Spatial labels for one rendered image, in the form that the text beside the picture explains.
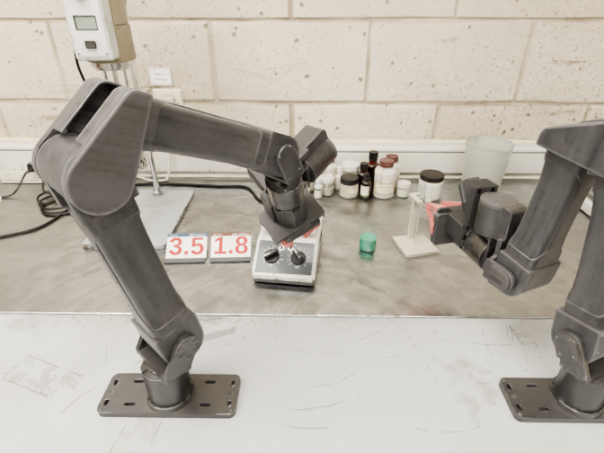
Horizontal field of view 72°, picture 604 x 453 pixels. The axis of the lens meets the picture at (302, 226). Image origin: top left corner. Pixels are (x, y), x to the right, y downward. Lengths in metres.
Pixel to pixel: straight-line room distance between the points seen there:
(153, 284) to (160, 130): 0.18
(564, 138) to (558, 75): 0.88
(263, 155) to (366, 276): 0.44
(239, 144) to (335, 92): 0.80
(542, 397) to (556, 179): 0.32
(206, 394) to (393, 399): 0.28
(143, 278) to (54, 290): 0.48
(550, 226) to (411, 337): 0.29
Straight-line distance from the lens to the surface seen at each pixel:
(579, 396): 0.73
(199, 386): 0.69
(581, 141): 0.59
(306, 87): 1.30
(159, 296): 0.54
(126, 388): 0.72
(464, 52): 1.35
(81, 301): 0.93
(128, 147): 0.43
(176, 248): 0.98
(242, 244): 0.96
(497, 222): 0.73
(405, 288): 0.88
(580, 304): 0.66
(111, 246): 0.48
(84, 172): 0.42
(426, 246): 1.01
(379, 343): 0.76
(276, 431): 0.65
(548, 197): 0.66
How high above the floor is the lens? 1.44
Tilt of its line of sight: 31 degrees down
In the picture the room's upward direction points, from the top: straight up
